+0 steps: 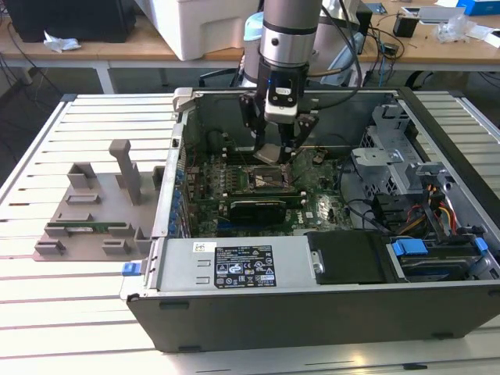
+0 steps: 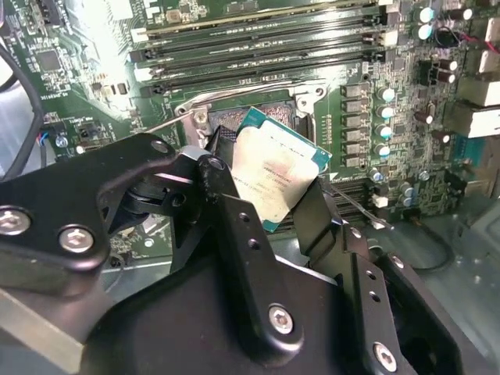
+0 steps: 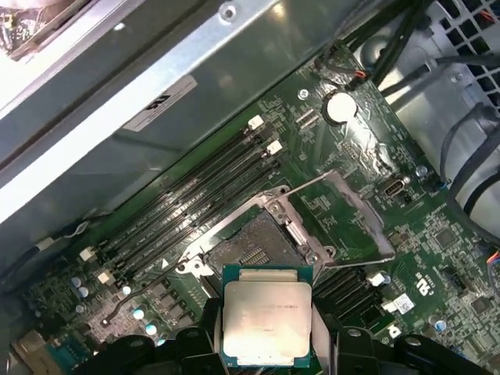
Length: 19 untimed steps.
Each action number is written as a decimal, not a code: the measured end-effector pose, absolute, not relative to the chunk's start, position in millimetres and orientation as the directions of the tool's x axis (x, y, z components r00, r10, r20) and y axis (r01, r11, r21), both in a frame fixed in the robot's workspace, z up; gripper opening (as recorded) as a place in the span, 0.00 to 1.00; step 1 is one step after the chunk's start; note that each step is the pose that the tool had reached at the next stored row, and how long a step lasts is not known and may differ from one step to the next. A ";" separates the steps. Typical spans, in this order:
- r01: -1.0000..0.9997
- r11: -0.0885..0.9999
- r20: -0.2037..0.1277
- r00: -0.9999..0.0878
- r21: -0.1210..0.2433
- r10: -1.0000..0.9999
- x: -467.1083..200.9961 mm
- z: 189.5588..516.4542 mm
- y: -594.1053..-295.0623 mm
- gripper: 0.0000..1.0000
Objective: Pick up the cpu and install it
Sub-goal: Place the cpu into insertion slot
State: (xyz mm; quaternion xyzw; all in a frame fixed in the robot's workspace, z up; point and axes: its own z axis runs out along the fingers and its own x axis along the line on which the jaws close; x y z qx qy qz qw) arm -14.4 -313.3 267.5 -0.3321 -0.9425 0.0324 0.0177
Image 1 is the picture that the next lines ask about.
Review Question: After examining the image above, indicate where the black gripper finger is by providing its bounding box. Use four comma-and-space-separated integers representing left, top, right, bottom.
279, 112, 320, 162
238, 91, 269, 156

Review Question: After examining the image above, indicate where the silver CPU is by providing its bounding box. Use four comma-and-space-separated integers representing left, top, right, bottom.
253, 143, 283, 164

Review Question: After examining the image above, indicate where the CPU socket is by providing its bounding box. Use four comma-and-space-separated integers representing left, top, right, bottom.
246, 163, 297, 195

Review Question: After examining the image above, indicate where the black chair base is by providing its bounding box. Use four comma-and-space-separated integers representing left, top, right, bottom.
404, 70, 433, 91
198, 69, 240, 88

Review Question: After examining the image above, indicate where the pale grey teach pendant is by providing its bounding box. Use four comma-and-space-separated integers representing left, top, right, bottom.
318, 23, 368, 87

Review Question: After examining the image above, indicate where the black graphics card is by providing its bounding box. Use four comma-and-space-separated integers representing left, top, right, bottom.
227, 198, 289, 227

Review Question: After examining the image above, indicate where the silver chipset heatsink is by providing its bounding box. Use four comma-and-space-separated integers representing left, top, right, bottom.
315, 196, 338, 223

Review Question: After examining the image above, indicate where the green motherboard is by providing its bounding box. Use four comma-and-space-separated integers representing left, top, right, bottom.
182, 145, 355, 238

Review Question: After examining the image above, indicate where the black upright box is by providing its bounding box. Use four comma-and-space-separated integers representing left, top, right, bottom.
355, 9, 374, 55

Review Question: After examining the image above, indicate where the white plastic machine housing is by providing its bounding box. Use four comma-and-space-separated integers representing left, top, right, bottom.
138, 0, 262, 62

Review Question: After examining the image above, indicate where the silver metal drive cage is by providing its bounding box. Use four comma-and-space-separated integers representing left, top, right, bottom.
348, 102, 448, 206

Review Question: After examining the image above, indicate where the small black box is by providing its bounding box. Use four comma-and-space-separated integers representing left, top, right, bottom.
392, 13, 420, 39

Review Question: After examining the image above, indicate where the black plastic bay shroud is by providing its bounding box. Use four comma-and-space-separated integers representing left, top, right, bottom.
303, 230, 392, 286

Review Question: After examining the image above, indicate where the wooden desk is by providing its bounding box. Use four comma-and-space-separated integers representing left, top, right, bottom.
0, 15, 251, 95
351, 0, 500, 75

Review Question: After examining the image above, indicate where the hard disk blue carrier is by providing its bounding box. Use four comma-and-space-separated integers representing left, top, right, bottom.
385, 237, 489, 283

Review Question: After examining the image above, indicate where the silver power supply unit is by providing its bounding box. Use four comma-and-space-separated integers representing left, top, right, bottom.
155, 236, 318, 293

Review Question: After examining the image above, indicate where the flat grey tray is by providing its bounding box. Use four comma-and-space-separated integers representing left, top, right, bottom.
417, 4, 466, 24

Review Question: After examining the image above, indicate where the grey parts rack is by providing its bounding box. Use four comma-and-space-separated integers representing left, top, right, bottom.
31, 138, 167, 263

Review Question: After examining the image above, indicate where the clear plastic bag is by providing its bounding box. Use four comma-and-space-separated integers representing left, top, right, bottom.
433, 15, 477, 44

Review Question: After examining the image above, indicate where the open black PC case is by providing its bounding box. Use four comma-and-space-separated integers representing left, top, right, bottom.
119, 86, 500, 355

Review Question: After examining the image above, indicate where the crumpled white paper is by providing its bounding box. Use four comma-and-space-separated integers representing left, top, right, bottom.
42, 30, 82, 54

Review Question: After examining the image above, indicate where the white paper card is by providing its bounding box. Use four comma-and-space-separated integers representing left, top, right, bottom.
466, 26, 500, 48

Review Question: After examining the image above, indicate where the large black equipment case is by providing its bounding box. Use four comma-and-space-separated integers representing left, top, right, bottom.
7, 0, 136, 43

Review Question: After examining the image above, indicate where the blue cardboard box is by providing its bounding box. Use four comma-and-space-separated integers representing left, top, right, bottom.
456, 0, 500, 16

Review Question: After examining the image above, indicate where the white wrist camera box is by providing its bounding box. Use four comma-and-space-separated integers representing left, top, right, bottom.
263, 76, 305, 125

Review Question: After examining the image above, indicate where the yellow power wire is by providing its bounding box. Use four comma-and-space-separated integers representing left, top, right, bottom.
427, 187, 458, 235

